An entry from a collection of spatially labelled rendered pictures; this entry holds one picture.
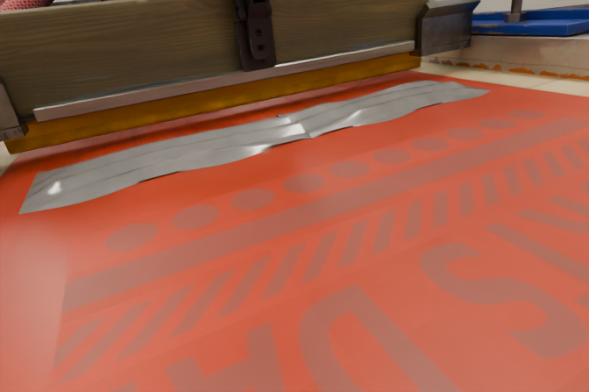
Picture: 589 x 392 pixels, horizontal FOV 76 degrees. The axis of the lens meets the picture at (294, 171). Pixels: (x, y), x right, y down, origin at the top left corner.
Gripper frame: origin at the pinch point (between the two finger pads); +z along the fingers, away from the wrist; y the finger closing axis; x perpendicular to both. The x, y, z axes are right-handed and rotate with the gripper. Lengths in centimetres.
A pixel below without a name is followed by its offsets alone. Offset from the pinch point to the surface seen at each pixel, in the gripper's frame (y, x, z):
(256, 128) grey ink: 8.4, -2.9, 5.3
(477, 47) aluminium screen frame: 3.8, 25.3, 3.8
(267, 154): 12.8, -3.8, 5.9
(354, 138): 14.0, 2.2, 5.9
